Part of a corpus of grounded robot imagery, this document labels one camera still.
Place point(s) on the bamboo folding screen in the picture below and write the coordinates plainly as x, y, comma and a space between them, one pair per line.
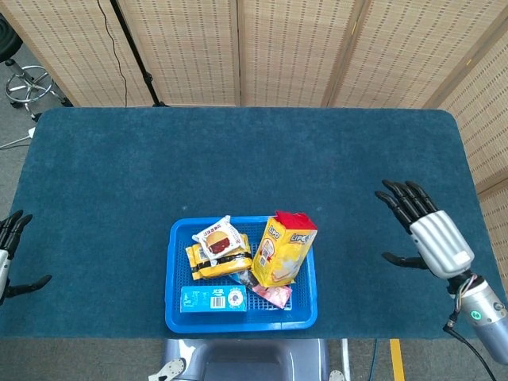
285, 51

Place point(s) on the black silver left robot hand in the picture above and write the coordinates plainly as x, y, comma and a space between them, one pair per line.
3, 266

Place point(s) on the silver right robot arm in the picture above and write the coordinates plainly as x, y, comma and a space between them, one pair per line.
484, 313

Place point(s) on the small white burger snack packet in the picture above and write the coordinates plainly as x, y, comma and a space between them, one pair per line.
218, 238

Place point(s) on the grey blue robot torso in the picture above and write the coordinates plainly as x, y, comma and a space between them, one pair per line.
246, 361

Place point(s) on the yellow snack pack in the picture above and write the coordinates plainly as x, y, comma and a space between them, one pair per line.
222, 268

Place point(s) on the black stool with chrome base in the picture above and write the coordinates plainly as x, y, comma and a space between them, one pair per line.
28, 85

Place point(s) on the dark blue carpet table cover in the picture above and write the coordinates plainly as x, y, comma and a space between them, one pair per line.
278, 158

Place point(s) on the blue chocolate chip cookie box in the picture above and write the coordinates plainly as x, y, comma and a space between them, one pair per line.
212, 299

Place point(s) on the red yellow Lipo bag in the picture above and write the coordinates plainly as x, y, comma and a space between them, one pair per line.
282, 254

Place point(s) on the blue pink biscuit box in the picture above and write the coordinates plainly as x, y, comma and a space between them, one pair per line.
274, 295

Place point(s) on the yellow floor tape strip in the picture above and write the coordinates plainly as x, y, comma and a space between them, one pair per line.
397, 361

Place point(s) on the blue plastic perforated basket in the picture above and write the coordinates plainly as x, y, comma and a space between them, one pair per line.
301, 301

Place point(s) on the black tripod stand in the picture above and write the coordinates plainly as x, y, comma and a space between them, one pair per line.
135, 51

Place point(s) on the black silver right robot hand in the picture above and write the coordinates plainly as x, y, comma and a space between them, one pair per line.
440, 242

